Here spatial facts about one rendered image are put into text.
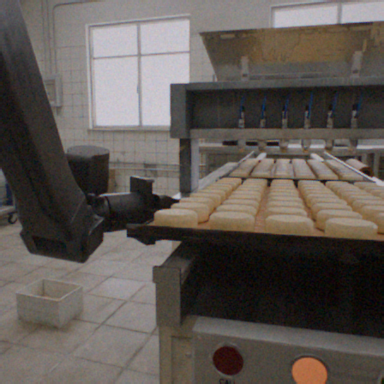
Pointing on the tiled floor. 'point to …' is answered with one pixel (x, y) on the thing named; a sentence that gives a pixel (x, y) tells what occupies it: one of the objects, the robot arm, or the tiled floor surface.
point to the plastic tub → (50, 303)
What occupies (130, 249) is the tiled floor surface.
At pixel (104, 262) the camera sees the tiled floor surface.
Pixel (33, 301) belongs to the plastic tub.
